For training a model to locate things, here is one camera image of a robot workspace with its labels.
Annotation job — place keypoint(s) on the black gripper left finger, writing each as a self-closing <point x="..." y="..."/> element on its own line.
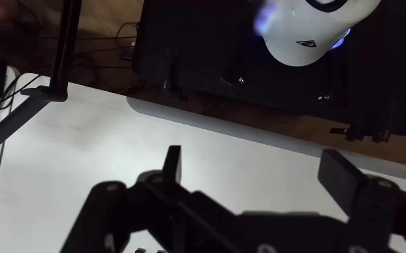
<point x="177" y="220"/>

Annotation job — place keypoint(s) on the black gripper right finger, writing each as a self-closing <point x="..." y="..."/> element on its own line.
<point x="375" y="206"/>

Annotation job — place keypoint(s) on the black camera stand pole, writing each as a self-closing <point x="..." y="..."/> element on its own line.
<point x="56" y="91"/>

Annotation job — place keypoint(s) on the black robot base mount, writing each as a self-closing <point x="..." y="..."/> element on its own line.
<point x="212" y="47"/>

